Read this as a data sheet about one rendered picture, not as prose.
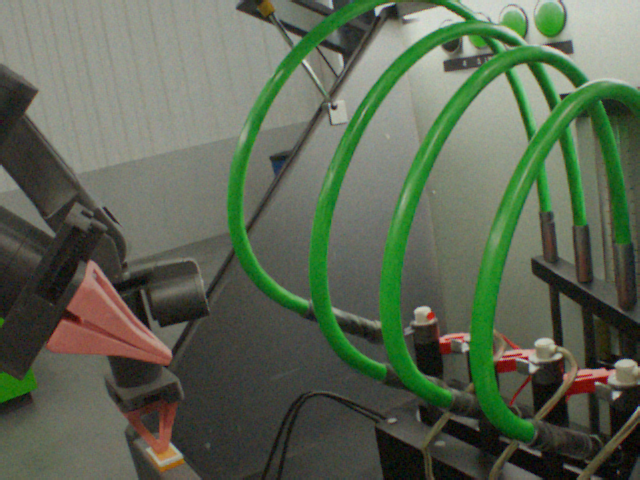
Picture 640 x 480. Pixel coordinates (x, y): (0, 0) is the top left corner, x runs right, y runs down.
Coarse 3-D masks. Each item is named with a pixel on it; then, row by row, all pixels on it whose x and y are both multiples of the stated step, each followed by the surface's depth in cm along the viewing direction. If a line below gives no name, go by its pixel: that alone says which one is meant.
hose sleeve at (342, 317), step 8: (312, 312) 61; (336, 312) 62; (344, 312) 63; (312, 320) 62; (344, 320) 63; (352, 320) 63; (360, 320) 64; (368, 320) 65; (344, 328) 63; (352, 328) 63; (360, 328) 64; (368, 328) 64; (376, 328) 65; (360, 336) 64; (368, 336) 64
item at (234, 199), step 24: (360, 0) 61; (384, 0) 62; (408, 0) 64; (432, 0) 65; (456, 0) 66; (336, 24) 59; (312, 48) 59; (504, 48) 70; (288, 72) 58; (264, 96) 57; (528, 120) 73; (240, 144) 56; (240, 168) 56; (240, 192) 56; (240, 216) 57; (552, 216) 76; (240, 240) 57; (264, 288) 59
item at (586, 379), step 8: (584, 376) 55; (592, 376) 54; (600, 376) 54; (608, 376) 54; (576, 384) 54; (584, 384) 54; (592, 384) 54; (568, 392) 55; (576, 392) 55; (584, 392) 55
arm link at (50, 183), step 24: (24, 120) 69; (24, 144) 69; (48, 144) 70; (24, 168) 69; (48, 168) 69; (72, 168) 72; (24, 192) 70; (48, 192) 69; (72, 192) 70; (48, 216) 69; (96, 216) 70; (120, 240) 71
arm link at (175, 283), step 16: (112, 240) 70; (96, 256) 70; (112, 256) 70; (112, 272) 70; (128, 272) 72; (144, 272) 72; (160, 272) 73; (176, 272) 74; (192, 272) 74; (160, 288) 73; (176, 288) 73; (192, 288) 73; (160, 304) 72; (176, 304) 73; (192, 304) 73; (160, 320) 73; (176, 320) 74
